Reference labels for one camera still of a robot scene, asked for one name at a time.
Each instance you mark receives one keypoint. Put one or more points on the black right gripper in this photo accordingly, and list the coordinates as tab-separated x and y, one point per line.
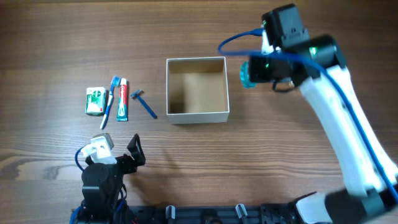
255	73

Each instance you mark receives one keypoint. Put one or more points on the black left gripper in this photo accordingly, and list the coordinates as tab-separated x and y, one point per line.
131	165

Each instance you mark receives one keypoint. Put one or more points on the blue Listerine mouthwash bottle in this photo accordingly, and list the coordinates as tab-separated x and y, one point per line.
244	76

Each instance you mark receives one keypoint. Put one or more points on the green Dettol soap bar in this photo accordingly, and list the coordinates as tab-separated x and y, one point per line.
95	101

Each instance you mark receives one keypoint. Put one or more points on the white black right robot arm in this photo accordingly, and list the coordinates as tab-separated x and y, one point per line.
317	68

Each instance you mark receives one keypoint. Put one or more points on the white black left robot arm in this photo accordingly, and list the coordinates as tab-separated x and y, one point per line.
104	193

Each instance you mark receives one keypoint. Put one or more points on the Colgate toothpaste tube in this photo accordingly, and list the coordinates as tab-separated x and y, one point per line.
122	105

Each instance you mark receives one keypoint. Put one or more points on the blue disposable razor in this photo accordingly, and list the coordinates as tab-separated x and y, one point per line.
137	96

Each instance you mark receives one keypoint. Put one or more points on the white open cardboard box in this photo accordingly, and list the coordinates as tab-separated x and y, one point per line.
197	90

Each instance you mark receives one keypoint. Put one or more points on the blue white toothbrush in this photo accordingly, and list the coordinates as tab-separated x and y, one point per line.
114	83

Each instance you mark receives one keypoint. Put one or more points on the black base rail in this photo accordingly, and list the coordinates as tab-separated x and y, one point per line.
266	213

